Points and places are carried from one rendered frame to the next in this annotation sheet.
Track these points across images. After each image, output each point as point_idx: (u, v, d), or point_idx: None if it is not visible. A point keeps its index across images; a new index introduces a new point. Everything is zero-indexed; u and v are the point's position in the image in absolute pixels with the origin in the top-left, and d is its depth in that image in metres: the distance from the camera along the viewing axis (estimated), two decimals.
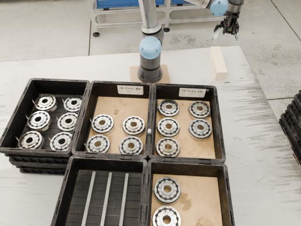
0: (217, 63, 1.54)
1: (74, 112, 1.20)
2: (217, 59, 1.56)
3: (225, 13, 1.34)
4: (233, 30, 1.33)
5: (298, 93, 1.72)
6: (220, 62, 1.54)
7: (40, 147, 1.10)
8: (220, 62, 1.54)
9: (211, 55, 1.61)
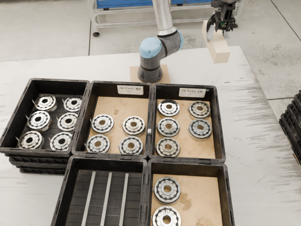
0: (214, 40, 1.12)
1: (74, 112, 1.20)
2: (215, 36, 1.14)
3: (216, 4, 1.04)
4: (228, 26, 1.03)
5: (298, 93, 1.72)
6: (219, 40, 1.12)
7: (40, 147, 1.10)
8: (219, 40, 1.13)
9: (206, 32, 1.19)
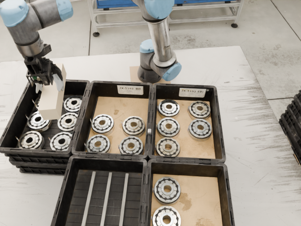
0: (45, 92, 0.94)
1: (74, 112, 1.20)
2: (49, 86, 0.96)
3: None
4: (44, 80, 0.85)
5: (298, 93, 1.72)
6: (50, 91, 0.94)
7: (40, 147, 1.10)
8: (51, 91, 0.94)
9: None
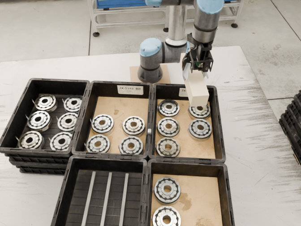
0: (191, 79, 0.97)
1: (74, 112, 1.20)
2: (193, 74, 0.99)
3: (191, 41, 0.89)
4: (205, 67, 0.88)
5: (298, 93, 1.72)
6: (196, 79, 0.97)
7: (40, 147, 1.10)
8: (197, 79, 0.97)
9: None
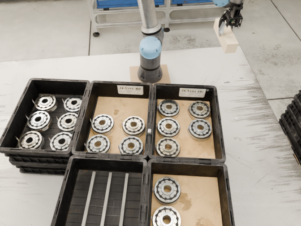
0: (225, 34, 1.38)
1: (74, 112, 1.20)
2: (225, 31, 1.40)
3: (227, 5, 1.30)
4: (237, 22, 1.29)
5: (298, 93, 1.72)
6: (228, 34, 1.38)
7: (40, 147, 1.10)
8: (229, 34, 1.38)
9: (217, 28, 1.45)
